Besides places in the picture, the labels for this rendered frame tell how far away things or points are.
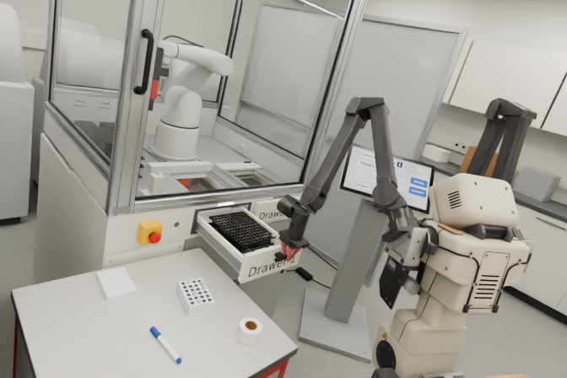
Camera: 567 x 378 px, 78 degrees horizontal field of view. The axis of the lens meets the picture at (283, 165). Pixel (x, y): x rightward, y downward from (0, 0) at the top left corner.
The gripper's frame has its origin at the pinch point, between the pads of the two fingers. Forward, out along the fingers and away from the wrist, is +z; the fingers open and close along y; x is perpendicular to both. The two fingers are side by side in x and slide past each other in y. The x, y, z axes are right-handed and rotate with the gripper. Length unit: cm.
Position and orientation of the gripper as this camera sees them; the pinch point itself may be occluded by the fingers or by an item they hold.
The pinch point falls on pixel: (287, 258)
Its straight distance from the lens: 132.3
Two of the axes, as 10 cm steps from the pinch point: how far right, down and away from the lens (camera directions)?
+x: -7.0, 0.3, -7.1
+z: -2.6, 9.2, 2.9
